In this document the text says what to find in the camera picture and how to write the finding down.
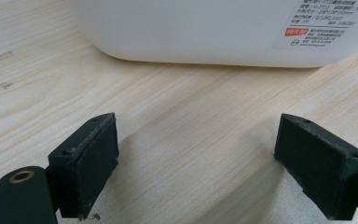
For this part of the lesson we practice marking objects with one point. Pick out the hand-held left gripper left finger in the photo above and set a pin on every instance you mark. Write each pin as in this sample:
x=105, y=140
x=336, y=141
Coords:
x=85, y=169

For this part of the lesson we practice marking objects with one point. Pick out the white plastic storage box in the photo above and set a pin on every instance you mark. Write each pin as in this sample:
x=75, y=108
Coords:
x=199, y=31

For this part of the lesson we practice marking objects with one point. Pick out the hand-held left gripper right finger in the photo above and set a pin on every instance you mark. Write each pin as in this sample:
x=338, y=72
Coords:
x=320, y=168

